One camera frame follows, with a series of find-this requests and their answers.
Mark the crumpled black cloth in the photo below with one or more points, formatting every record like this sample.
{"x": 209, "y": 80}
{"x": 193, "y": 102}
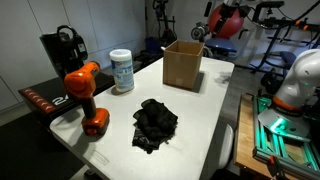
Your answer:
{"x": 154, "y": 125}

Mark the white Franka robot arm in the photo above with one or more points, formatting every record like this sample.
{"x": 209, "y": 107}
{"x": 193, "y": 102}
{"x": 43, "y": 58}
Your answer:
{"x": 301, "y": 78}

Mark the black exercise bike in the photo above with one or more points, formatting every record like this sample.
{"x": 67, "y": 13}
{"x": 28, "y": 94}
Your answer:
{"x": 165, "y": 23}

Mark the blue padded bench seat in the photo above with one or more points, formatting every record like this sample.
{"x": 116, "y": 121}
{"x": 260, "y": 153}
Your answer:
{"x": 220, "y": 44}

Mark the black weight machine frame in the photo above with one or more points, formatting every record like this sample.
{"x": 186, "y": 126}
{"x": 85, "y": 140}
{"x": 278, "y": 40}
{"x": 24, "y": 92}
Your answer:
{"x": 283, "y": 30}

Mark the wooden base board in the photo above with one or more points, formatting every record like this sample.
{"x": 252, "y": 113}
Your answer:
{"x": 243, "y": 140}

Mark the white disinfectant wipes canister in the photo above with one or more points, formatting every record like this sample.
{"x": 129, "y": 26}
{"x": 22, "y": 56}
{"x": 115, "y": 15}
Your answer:
{"x": 122, "y": 71}

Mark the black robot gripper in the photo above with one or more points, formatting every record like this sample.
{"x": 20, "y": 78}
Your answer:
{"x": 233, "y": 11}

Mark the aluminium profile mounting frame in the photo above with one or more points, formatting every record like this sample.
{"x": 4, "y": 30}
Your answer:
{"x": 266, "y": 146}

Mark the grey metal base plate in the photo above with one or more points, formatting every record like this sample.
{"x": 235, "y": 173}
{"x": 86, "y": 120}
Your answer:
{"x": 283, "y": 125}

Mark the white chair back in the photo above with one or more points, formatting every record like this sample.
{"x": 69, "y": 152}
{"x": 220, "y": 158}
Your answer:
{"x": 226, "y": 146}

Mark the orange and black clamp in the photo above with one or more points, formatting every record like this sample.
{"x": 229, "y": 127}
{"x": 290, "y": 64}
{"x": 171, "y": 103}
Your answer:
{"x": 275, "y": 166}

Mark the brown cardboard box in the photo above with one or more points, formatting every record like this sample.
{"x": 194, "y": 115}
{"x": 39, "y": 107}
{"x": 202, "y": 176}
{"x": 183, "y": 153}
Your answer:
{"x": 181, "y": 65}

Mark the silver weight plate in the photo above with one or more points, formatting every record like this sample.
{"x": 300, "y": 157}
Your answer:
{"x": 199, "y": 33}

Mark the black treadmill with console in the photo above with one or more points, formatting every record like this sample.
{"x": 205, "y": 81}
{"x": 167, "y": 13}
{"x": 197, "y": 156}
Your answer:
{"x": 63, "y": 56}

